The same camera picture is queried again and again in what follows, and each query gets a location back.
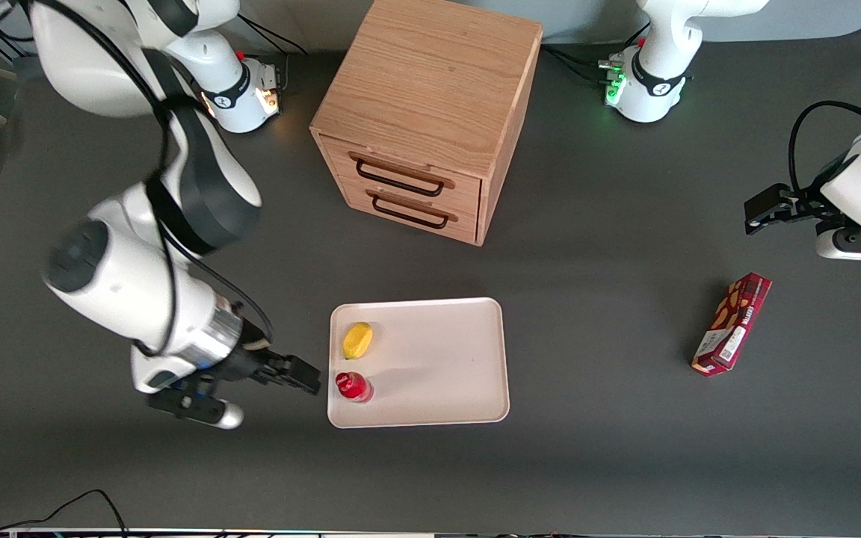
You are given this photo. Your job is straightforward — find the black base cables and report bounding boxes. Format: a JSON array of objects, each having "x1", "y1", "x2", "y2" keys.
[
  {"x1": 541, "y1": 22, "x2": 652, "y2": 84},
  {"x1": 236, "y1": 13, "x2": 309, "y2": 95}
]

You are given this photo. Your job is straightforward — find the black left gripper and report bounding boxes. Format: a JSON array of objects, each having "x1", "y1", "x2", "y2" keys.
[{"x1": 745, "y1": 183, "x2": 843, "y2": 237}]

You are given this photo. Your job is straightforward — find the black loose table cable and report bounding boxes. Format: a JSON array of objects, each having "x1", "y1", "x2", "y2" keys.
[{"x1": 0, "y1": 489, "x2": 129, "y2": 538}]

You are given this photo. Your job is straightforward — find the red coke bottle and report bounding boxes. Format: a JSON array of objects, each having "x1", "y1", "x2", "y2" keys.
[{"x1": 335, "y1": 371, "x2": 374, "y2": 404}]

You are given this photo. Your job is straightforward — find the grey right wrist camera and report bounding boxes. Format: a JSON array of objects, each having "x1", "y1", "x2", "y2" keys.
[{"x1": 148, "y1": 380, "x2": 245, "y2": 430}]

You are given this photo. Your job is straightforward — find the red snack box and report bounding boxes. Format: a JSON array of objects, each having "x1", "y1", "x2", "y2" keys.
[{"x1": 691, "y1": 272, "x2": 773, "y2": 377}]

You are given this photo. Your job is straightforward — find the black right base cables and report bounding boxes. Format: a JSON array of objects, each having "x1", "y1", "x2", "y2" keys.
[{"x1": 236, "y1": 13, "x2": 309, "y2": 95}]

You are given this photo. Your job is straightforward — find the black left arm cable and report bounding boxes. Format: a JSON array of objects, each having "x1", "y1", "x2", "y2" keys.
[{"x1": 788, "y1": 100, "x2": 861, "y2": 197}]

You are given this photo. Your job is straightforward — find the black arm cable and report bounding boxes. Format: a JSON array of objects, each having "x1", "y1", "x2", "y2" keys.
[
  {"x1": 49, "y1": 0, "x2": 276, "y2": 358},
  {"x1": 788, "y1": 100, "x2": 861, "y2": 197}
]

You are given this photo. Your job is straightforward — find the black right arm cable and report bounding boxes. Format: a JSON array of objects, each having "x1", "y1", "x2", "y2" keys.
[{"x1": 49, "y1": 0, "x2": 276, "y2": 358}]

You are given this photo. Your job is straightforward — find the black short drawer handle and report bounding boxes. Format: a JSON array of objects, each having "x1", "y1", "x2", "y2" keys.
[{"x1": 372, "y1": 196, "x2": 450, "y2": 230}]

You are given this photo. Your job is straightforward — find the beige plastic tray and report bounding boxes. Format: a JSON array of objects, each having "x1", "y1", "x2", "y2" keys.
[{"x1": 327, "y1": 297, "x2": 511, "y2": 430}]

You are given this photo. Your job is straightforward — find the wooden drawer cabinet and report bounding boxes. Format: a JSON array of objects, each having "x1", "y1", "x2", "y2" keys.
[{"x1": 309, "y1": 0, "x2": 543, "y2": 247}]

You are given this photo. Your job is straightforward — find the black left base cables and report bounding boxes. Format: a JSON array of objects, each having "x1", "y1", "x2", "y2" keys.
[{"x1": 541, "y1": 22, "x2": 652, "y2": 84}]

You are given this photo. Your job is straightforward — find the yellow lemon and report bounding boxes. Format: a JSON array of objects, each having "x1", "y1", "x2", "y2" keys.
[{"x1": 342, "y1": 322, "x2": 374, "y2": 361}]

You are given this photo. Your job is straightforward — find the black tall drawer handle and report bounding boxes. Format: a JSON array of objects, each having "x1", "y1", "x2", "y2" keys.
[{"x1": 356, "y1": 159, "x2": 446, "y2": 198}]

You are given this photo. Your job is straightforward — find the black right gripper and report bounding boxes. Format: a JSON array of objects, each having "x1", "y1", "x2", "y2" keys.
[{"x1": 217, "y1": 339, "x2": 322, "y2": 396}]

